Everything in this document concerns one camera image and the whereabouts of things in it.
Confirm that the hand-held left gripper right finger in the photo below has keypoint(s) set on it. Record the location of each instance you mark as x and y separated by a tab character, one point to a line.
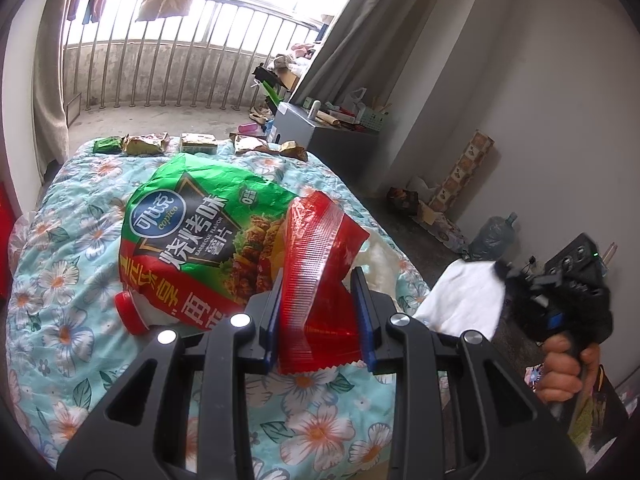
364	330

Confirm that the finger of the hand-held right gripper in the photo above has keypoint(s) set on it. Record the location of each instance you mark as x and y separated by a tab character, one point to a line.
515	285

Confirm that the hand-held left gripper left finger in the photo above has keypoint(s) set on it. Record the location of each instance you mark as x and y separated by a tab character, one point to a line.
272	320

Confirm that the white tissue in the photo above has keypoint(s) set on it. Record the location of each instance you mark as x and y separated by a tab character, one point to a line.
462	295

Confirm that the red snack wrapper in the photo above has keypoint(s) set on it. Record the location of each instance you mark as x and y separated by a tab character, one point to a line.
315	270

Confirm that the green red chips bag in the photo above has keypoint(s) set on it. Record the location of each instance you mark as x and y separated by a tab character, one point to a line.
200	230

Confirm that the orange yellow snack packet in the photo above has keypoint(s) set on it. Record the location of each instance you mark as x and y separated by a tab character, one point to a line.
198	143

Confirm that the person's right hand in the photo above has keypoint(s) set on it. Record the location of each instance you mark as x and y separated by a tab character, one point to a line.
560	370

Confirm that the clear water jug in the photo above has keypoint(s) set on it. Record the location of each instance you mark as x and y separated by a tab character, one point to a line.
492	237

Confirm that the floor clutter pile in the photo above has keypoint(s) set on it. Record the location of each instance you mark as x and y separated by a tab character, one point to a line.
425	215

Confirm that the tall patterned cardboard box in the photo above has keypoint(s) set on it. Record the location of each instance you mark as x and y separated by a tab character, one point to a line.
462	172

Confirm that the brown snack packet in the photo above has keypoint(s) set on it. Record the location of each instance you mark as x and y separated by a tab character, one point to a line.
293	151
251	146
146	144

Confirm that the grey cabinet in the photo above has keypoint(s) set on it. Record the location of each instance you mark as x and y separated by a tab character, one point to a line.
300	135

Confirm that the floral turquoise blanket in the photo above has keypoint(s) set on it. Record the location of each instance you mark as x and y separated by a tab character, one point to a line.
75	270

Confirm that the wooden rolling pin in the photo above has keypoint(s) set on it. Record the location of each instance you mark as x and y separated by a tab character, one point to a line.
327	120

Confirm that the green plastic basket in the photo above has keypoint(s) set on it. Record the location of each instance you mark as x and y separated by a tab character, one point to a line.
374	119

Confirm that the small white bottle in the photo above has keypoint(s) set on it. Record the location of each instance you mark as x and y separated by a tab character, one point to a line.
314	111

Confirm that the green snack packet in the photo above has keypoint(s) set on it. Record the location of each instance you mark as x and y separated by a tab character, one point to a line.
107	146

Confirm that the metal window railing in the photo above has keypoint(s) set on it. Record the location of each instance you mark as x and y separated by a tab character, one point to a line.
175	50

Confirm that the grey curtain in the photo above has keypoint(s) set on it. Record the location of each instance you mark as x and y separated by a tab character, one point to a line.
370	25

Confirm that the beige curtain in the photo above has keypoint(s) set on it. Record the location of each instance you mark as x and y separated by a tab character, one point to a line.
50	90

